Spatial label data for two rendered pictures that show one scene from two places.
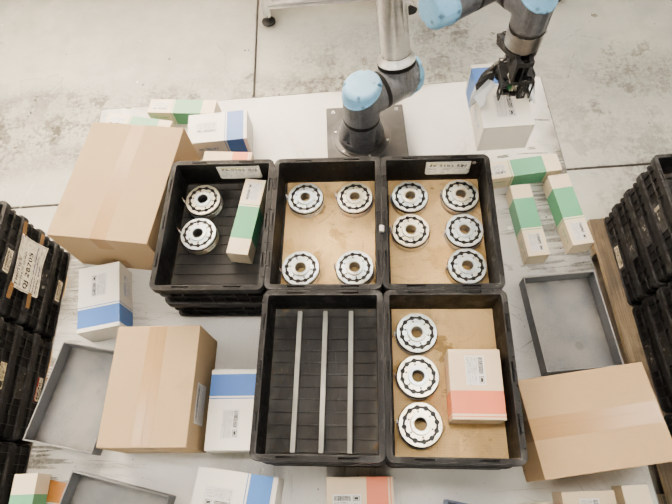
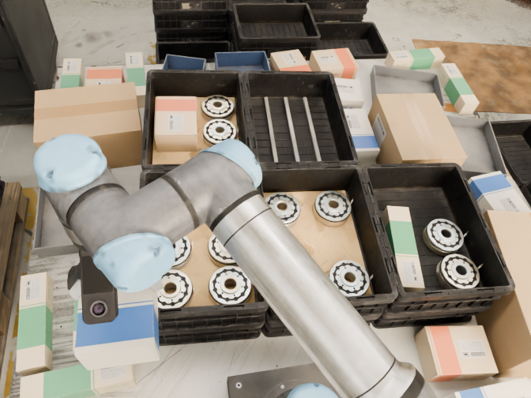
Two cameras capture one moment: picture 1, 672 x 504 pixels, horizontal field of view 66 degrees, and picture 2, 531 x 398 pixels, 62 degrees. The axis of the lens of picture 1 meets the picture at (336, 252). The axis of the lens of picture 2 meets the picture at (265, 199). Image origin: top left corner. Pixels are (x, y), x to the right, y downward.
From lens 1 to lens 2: 126 cm
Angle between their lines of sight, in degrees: 60
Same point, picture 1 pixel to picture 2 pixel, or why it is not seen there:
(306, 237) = (336, 244)
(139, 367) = (434, 133)
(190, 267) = (436, 212)
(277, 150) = not seen: outside the picture
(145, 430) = (408, 101)
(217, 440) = (357, 113)
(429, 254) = (207, 231)
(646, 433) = (52, 103)
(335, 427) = (277, 111)
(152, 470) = not seen: hidden behind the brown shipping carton
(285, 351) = (326, 152)
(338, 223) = not seen: hidden behind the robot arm
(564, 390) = (105, 124)
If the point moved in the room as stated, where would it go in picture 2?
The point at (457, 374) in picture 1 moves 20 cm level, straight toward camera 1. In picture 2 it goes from (190, 119) to (227, 83)
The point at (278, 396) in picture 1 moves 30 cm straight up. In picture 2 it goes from (323, 126) to (346, 49)
